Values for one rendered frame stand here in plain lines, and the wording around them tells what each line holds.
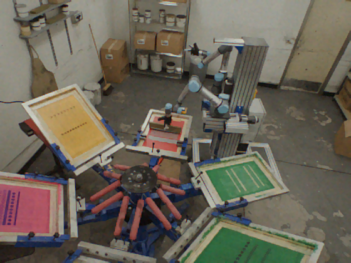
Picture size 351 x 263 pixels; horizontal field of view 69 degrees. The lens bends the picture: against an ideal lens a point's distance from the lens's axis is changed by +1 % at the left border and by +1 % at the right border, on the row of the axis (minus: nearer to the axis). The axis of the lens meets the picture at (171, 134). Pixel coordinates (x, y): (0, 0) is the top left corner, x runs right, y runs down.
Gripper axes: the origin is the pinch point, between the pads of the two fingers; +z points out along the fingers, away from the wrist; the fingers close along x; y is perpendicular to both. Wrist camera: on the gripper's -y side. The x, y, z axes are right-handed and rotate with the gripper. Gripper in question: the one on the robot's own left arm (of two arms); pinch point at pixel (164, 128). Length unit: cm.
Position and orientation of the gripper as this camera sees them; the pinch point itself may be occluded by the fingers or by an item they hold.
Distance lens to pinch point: 315.3
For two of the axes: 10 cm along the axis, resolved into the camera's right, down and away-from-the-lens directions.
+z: -0.9, 7.5, 6.5
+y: 9.8, 2.0, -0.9
